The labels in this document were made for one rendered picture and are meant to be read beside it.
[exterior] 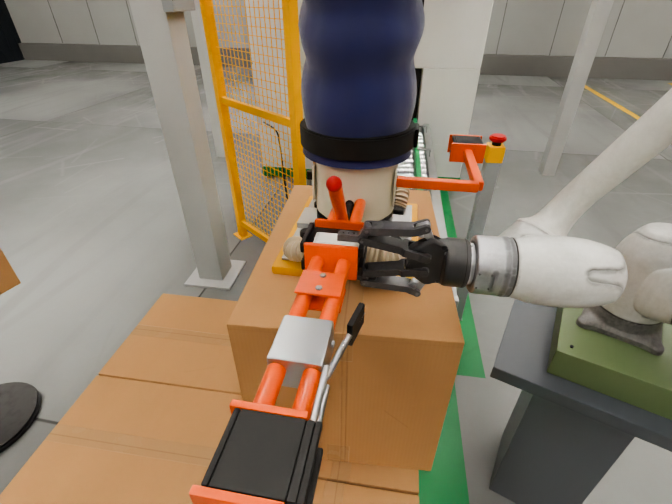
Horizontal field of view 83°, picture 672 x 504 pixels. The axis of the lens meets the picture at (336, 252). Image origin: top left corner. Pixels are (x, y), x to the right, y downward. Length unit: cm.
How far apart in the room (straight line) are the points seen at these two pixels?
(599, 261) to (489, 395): 145
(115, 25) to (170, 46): 1048
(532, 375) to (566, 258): 56
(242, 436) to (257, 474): 4
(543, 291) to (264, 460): 42
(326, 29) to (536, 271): 47
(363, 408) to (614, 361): 61
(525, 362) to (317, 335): 78
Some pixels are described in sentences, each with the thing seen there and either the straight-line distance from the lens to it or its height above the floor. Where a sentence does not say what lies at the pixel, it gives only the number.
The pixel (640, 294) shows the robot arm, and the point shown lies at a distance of 111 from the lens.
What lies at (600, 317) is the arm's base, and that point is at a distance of 119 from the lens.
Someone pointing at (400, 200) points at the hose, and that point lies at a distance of 96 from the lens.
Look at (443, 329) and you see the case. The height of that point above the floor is 107.
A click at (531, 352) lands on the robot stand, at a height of 75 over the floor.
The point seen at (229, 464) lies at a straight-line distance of 36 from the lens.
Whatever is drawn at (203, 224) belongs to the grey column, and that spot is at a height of 42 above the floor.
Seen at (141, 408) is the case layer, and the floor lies 54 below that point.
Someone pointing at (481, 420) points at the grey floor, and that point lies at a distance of 192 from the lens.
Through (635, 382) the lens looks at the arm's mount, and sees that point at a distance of 112.
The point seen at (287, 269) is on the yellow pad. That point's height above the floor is 108.
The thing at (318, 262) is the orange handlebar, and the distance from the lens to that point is 57.
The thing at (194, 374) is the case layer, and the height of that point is 54.
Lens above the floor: 154
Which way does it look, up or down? 34 degrees down
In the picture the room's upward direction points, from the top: straight up
